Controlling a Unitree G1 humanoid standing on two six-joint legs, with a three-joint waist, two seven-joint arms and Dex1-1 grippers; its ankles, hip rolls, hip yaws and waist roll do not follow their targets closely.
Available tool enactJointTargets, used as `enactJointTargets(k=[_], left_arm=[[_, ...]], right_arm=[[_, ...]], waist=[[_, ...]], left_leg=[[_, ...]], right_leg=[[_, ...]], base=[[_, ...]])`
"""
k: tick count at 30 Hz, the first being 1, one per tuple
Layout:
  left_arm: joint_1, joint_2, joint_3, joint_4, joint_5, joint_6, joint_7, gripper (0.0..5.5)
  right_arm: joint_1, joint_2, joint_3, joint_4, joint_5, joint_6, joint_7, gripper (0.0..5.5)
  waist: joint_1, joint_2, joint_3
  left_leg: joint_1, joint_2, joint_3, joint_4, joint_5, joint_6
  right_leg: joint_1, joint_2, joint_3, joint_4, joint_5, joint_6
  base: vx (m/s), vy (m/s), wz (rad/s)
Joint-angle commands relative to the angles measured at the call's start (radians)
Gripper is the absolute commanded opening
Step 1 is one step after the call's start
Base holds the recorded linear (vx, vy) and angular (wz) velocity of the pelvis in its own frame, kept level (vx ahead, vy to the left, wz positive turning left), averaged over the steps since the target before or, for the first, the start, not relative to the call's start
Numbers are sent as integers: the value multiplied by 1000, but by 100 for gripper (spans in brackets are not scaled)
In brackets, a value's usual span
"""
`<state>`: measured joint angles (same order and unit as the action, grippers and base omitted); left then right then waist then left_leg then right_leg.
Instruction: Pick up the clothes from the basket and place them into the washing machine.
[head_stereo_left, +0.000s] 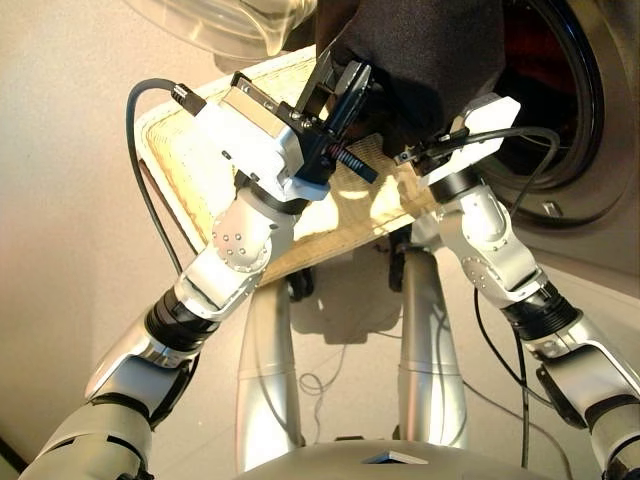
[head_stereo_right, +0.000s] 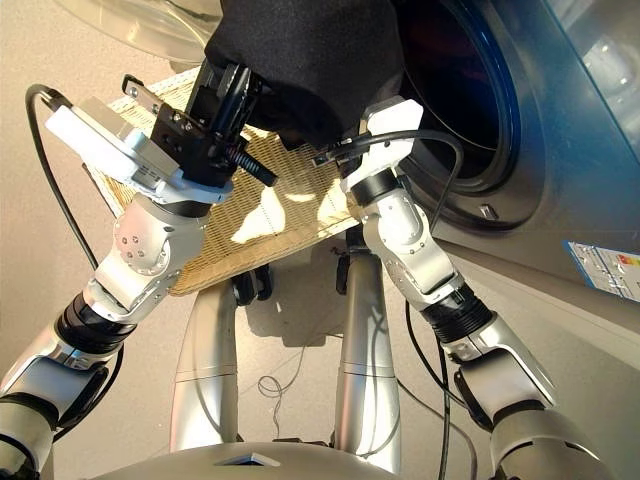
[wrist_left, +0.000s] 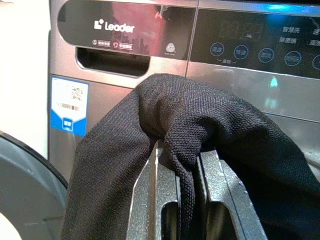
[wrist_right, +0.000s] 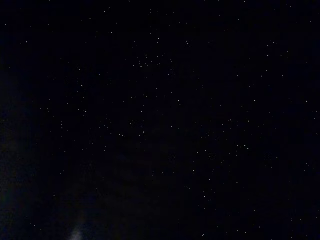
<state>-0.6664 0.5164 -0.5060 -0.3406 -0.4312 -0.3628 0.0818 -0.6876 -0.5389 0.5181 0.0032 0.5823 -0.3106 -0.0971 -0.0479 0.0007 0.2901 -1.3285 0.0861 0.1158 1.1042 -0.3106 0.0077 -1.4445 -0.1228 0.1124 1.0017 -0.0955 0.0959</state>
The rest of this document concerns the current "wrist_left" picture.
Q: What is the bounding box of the black garment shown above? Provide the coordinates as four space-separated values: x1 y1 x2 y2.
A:
61 73 320 240

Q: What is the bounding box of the grey washing machine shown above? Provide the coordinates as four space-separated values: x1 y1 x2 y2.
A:
47 0 320 240

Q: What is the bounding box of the blue and white code sticker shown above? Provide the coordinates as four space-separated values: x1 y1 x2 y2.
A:
49 76 90 138

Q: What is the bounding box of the black touch control panel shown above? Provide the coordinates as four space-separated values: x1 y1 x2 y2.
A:
189 8 320 81

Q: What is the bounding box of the glossy black detergent drawer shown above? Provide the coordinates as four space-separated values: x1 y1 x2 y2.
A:
56 0 199 80

